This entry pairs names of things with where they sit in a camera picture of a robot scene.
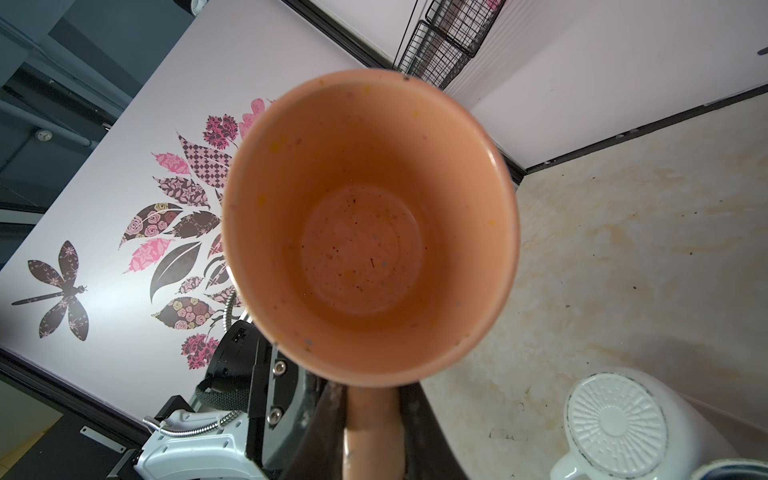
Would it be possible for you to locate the white ribbed-bottom mug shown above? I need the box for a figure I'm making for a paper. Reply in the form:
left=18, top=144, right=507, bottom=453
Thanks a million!
left=550, top=368, right=737, bottom=479

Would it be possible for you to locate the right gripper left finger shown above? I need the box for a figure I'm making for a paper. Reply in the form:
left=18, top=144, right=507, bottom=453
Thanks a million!
left=280, top=382, right=347, bottom=480

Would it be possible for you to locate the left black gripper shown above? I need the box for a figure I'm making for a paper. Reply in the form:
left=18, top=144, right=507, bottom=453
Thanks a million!
left=203, top=320, right=326, bottom=471

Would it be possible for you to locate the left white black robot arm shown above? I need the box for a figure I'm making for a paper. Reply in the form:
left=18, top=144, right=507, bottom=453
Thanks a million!
left=108, top=319, right=325, bottom=479

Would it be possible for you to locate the peach orange mug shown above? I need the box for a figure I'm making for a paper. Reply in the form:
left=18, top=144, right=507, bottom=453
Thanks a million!
left=222, top=69, right=520, bottom=479

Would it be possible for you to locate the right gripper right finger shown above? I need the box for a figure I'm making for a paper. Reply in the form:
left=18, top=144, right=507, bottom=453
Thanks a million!
left=398, top=383, right=468, bottom=480

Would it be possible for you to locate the black wire basket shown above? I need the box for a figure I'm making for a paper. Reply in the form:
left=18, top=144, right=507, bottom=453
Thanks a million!
left=394, top=0, right=506, bottom=90

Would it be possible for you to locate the black mug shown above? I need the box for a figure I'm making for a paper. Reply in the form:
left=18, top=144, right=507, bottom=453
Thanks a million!
left=690, top=458, right=768, bottom=480

